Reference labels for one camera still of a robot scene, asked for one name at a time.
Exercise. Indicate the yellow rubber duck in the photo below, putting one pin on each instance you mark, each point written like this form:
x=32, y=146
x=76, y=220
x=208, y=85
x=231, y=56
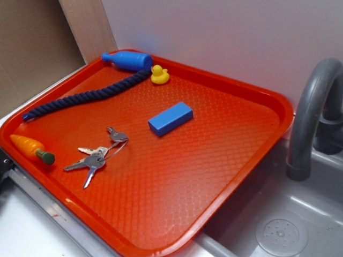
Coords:
x=159, y=75

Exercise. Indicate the blue rectangular block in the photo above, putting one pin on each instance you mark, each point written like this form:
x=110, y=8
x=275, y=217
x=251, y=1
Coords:
x=170, y=119

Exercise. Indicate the red plastic tray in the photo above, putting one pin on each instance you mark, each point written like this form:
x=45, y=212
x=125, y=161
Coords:
x=153, y=193

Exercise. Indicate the silver key upper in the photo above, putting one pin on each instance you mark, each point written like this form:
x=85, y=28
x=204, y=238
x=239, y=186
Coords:
x=116, y=136

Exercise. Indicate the brass key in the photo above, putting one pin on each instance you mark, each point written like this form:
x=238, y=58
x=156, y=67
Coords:
x=90, y=151

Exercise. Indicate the blue toy bottle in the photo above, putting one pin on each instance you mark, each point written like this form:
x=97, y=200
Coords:
x=128, y=60

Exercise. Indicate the silver key down pointing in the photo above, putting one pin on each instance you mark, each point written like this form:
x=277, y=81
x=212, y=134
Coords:
x=92, y=171

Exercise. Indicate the silver key left pointing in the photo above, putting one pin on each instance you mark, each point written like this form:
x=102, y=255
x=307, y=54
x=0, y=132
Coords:
x=80, y=163

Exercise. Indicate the grey toy sink basin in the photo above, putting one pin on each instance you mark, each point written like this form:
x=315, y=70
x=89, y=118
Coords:
x=317, y=202

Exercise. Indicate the wooden board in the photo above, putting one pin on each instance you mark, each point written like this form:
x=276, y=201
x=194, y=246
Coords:
x=90, y=27

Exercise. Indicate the toy orange carrot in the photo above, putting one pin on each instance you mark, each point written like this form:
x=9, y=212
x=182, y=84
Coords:
x=32, y=149

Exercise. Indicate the grey toy faucet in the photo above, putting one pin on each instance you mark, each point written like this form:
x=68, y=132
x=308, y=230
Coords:
x=318, y=120

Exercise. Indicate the sink drain cover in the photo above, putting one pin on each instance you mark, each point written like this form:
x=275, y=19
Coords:
x=281, y=234

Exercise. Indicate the brown cardboard panel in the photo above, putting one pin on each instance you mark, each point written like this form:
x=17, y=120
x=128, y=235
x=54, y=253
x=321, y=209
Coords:
x=37, y=50

